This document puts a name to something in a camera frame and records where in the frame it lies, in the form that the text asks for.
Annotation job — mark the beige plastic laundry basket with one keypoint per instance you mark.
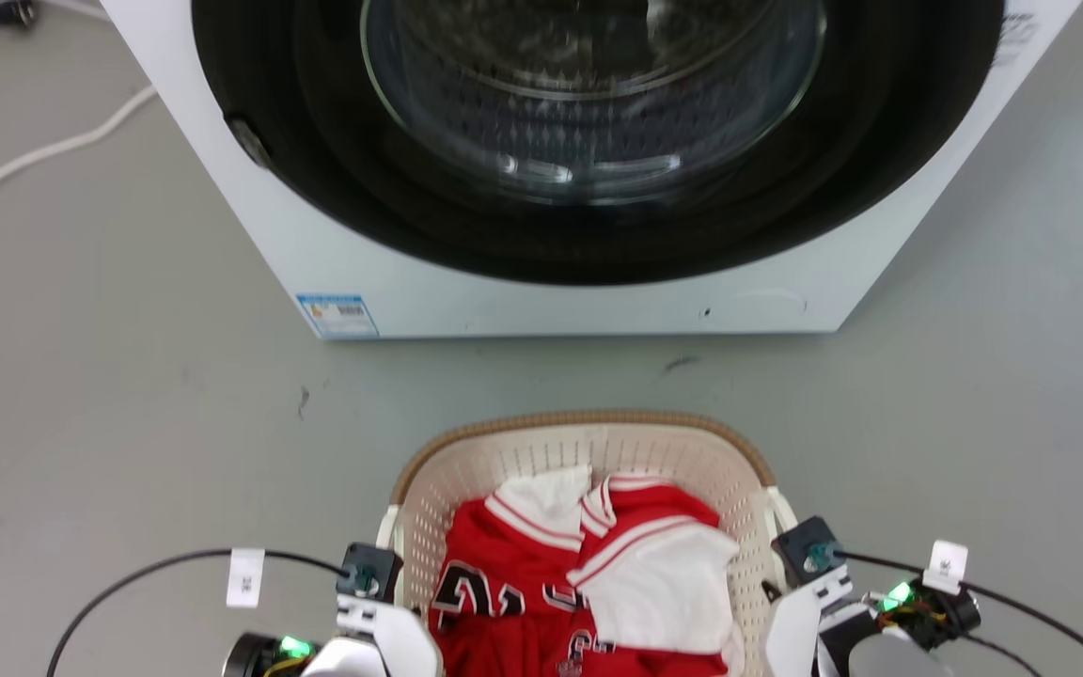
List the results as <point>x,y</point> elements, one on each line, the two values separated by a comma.
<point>523,451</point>

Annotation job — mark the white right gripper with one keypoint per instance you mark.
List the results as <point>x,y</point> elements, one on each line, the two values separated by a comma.
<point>800,621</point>

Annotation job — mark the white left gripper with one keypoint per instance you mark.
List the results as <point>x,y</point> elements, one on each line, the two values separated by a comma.
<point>382,639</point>

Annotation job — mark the black power plug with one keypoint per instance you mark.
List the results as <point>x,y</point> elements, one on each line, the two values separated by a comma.
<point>11,11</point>

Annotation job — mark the left arm with green light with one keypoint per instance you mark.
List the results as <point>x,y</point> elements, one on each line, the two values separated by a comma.
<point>264,656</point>

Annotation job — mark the right arm with green light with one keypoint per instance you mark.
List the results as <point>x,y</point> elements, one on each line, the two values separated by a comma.
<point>927,621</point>

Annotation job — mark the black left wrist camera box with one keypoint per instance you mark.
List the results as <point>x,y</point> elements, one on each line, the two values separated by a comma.
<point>370,570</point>

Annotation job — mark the red basketball jersey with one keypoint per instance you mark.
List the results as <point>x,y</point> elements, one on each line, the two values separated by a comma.
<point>504,564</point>

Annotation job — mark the black round washer door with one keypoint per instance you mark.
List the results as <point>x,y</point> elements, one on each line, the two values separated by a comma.
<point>598,235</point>

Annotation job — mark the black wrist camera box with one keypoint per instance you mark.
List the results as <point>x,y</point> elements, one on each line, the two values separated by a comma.
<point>370,570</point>
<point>809,550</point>

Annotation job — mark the white front-load washing machine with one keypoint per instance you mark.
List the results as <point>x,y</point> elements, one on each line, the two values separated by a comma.
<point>598,306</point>

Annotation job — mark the blue energy label sticker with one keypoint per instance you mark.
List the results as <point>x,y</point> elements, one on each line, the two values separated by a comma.
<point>338,316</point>

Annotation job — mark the white red-trimmed garment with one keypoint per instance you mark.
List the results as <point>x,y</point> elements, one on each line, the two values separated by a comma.
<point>664,583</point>

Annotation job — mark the white printed warning sticker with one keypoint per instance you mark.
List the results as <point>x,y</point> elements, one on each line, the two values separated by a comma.
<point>1017,36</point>

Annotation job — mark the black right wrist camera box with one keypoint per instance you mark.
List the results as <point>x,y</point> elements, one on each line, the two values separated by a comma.
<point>809,550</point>

